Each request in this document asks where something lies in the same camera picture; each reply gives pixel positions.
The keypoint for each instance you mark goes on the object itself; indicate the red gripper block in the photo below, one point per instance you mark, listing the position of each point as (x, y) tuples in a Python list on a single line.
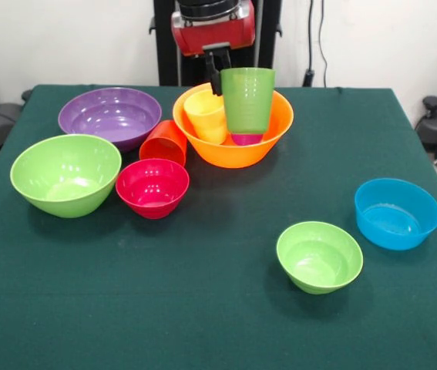
[(214, 36)]

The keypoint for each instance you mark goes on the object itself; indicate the green cup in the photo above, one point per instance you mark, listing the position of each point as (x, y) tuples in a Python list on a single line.
[(247, 104)]

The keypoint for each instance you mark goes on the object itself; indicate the yellow cup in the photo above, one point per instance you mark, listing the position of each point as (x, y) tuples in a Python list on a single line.
[(206, 119)]

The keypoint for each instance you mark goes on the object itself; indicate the purple cup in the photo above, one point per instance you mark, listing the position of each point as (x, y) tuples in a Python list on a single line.
[(246, 139)]

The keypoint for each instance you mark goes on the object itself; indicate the large orange bowl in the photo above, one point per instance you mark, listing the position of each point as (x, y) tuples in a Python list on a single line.
[(237, 154)]

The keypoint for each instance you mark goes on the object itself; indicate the large green bowl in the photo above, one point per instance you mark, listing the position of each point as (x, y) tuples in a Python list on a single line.
[(66, 177)]

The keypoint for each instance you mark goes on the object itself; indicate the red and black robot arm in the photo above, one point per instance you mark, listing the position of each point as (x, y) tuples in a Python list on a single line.
[(208, 7)]

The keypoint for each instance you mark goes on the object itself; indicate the red-orange cup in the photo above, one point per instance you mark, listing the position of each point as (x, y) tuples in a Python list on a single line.
[(166, 144)]

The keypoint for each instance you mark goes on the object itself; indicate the purple bowl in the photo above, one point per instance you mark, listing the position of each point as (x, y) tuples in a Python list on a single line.
[(110, 119)]

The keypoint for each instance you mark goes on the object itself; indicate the pink bowl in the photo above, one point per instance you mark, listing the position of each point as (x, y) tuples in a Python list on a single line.
[(152, 192)]

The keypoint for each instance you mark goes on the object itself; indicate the small green bowl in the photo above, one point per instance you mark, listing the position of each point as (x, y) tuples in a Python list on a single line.
[(318, 258)]

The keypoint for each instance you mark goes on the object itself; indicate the blue bowl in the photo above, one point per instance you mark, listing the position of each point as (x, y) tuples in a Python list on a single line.
[(395, 216)]

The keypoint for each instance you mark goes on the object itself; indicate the dark green table cloth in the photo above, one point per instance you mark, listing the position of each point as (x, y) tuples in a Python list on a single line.
[(125, 289)]

